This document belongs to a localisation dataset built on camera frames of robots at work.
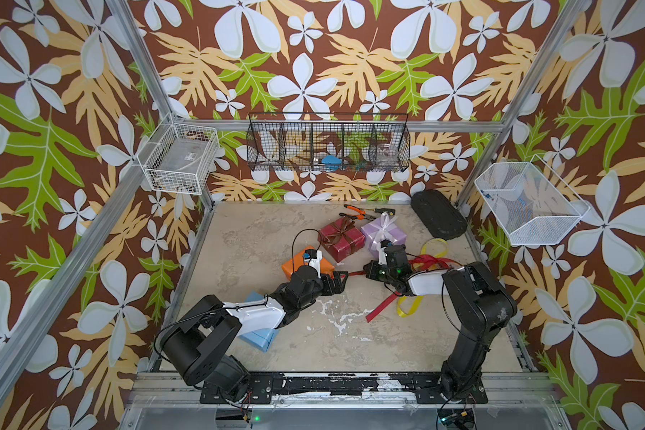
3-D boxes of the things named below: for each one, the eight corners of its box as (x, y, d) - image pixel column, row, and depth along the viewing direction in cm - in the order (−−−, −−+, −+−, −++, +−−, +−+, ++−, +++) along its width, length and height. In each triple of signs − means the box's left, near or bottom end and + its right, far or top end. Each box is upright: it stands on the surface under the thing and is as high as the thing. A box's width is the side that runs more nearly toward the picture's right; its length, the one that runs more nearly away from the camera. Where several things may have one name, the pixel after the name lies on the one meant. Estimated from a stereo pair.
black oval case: (435, 244, 109) (441, 234, 104) (406, 202, 124) (410, 192, 119) (465, 236, 111) (472, 226, 106) (432, 196, 126) (437, 186, 121)
